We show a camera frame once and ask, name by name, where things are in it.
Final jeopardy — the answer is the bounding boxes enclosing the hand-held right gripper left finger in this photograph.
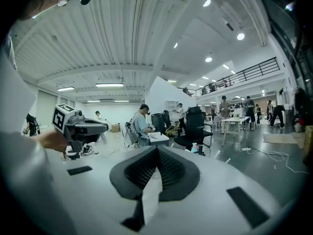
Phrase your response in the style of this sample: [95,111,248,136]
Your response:
[44,145,158,235]

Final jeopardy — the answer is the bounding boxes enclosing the person's left hand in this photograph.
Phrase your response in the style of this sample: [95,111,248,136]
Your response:
[39,130,70,154]

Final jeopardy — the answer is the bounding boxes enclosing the white table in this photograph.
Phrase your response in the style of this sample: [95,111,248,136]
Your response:
[221,116,250,147]

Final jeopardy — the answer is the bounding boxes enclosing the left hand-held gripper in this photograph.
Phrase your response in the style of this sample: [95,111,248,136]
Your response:
[51,103,110,160]

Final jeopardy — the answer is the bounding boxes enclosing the yellow wire chair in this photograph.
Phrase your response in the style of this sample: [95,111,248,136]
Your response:
[165,121,186,138]

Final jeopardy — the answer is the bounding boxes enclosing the black office chair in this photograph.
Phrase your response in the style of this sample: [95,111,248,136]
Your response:
[151,113,169,136]
[174,106,214,156]

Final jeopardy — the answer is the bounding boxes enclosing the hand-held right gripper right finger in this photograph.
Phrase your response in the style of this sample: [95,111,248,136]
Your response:
[143,145,294,235]

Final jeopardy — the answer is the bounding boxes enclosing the white power cable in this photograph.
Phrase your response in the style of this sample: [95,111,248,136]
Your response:
[249,148,310,175]

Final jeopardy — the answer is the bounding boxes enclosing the black balcony railing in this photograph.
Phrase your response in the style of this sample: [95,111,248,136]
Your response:
[182,57,281,97]

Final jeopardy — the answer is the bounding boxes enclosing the person's head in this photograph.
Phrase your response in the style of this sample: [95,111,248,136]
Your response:
[18,0,71,22]

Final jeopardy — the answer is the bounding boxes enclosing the beige floor mat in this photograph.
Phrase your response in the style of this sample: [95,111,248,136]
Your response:
[263,133,298,144]

